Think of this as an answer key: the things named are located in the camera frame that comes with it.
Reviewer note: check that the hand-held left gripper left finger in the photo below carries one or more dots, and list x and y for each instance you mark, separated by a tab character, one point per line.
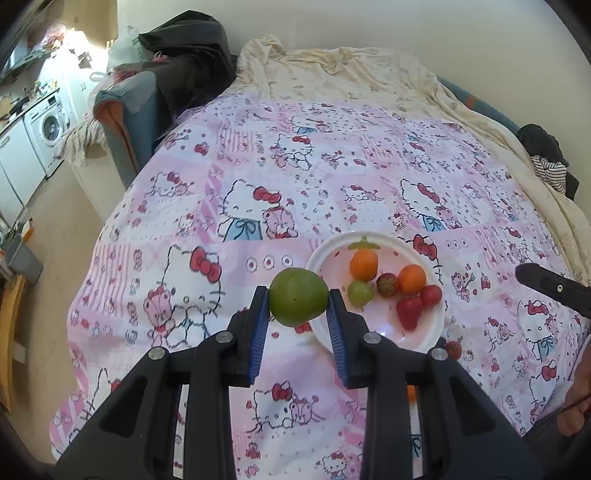
258	337

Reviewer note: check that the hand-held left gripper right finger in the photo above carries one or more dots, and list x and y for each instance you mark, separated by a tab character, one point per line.
337	341

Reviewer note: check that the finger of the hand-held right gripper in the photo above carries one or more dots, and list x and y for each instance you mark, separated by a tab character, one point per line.
549	287

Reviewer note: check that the green lime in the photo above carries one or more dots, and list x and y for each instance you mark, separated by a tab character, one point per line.
299	297
360	292

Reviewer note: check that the orange mandarin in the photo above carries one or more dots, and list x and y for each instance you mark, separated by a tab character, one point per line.
364	265
412	279
411	393

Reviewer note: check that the pink strawberry print plate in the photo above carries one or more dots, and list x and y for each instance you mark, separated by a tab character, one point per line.
429	327

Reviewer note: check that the red cherry tomato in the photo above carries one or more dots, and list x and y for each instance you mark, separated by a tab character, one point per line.
454	349
431	295

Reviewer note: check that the person's right hand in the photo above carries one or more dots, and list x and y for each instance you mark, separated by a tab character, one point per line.
577	406

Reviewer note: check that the striped cloth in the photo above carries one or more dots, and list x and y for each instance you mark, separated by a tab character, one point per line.
551	174

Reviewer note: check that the black cloth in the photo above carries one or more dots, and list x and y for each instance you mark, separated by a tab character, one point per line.
540	141

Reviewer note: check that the pink cartoon printed blanket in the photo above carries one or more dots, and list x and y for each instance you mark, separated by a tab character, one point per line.
323	175

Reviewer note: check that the grey bin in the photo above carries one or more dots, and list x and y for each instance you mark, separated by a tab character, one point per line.
25	258

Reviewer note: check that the wooden stool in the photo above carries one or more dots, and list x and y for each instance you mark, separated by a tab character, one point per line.
10	332

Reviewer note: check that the blue grey sofa armrest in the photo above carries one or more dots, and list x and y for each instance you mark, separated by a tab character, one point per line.
124	120

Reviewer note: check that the cream fringed towel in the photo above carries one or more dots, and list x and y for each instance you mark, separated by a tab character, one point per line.
81	143

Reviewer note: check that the cream floral duvet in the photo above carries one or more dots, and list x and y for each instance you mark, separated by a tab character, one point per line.
369	69

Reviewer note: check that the black bag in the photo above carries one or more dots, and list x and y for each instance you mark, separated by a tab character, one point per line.
194	64

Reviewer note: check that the white washing machine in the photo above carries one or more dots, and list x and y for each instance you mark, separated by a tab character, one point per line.
48	131

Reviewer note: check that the white kitchen cabinet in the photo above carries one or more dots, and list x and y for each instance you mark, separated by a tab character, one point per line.
16	161

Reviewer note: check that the white plastic bag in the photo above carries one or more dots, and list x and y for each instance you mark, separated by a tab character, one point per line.
122	50

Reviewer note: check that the blue bed frame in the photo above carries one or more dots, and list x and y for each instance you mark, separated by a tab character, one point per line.
485	108

